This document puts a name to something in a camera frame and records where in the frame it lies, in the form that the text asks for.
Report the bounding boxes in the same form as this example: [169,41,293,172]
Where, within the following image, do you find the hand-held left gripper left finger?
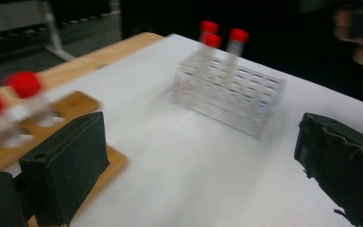
[18,111,111,227]

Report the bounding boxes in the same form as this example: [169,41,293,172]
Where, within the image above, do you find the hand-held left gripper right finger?
[293,112,363,227]

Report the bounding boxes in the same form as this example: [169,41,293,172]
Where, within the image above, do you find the wooden test tube rack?
[0,89,130,227]

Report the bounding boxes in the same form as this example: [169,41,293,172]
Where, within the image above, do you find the clear plastic tube rack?
[169,51,287,141]

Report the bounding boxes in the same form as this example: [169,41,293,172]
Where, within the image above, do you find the white table mat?
[4,32,363,227]

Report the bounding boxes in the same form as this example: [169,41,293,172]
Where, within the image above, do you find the dark studded rail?
[0,12,122,44]

